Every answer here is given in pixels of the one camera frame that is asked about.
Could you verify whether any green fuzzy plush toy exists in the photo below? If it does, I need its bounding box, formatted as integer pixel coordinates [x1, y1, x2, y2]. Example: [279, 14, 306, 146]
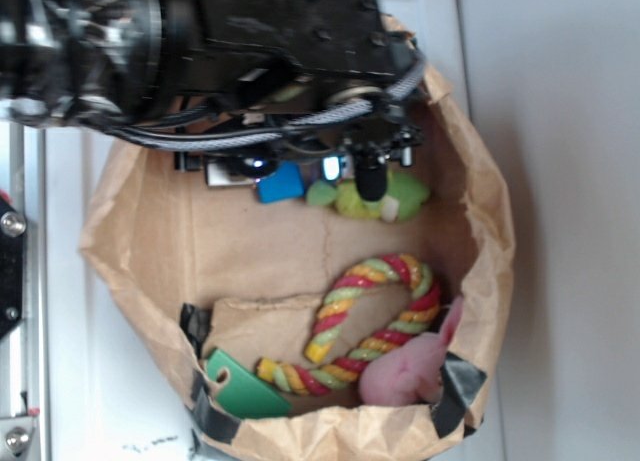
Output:
[305, 172, 431, 223]

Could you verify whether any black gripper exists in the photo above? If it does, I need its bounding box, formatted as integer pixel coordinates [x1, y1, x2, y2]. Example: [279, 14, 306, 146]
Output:
[174, 76, 422, 189]

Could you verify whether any brown paper bag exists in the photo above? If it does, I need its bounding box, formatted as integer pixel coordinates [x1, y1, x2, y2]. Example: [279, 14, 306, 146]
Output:
[80, 67, 516, 460]

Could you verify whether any black metal bracket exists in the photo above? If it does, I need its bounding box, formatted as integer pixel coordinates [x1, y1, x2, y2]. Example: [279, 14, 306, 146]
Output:
[1, 190, 27, 340]

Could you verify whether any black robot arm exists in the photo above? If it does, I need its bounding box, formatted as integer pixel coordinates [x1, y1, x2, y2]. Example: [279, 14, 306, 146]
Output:
[1, 0, 426, 198]

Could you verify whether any blue rectangular block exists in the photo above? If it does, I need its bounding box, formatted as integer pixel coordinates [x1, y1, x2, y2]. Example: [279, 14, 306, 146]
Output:
[257, 162, 305, 204]

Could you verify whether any grey braided cable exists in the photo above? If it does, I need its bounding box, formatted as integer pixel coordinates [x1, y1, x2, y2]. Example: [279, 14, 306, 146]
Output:
[107, 48, 429, 155]

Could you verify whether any white plastic tray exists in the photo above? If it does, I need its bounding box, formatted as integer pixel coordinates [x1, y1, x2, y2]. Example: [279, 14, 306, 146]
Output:
[40, 0, 507, 460]

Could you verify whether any pink plush bunny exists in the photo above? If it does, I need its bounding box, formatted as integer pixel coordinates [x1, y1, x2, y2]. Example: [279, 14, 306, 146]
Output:
[358, 296, 464, 407]

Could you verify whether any aluminium frame rail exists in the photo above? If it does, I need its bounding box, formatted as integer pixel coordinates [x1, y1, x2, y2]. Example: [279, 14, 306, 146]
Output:
[1, 122, 52, 460]

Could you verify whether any multicolour twisted rope toy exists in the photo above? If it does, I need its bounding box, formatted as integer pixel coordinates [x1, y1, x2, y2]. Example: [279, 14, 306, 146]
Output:
[257, 253, 442, 396]

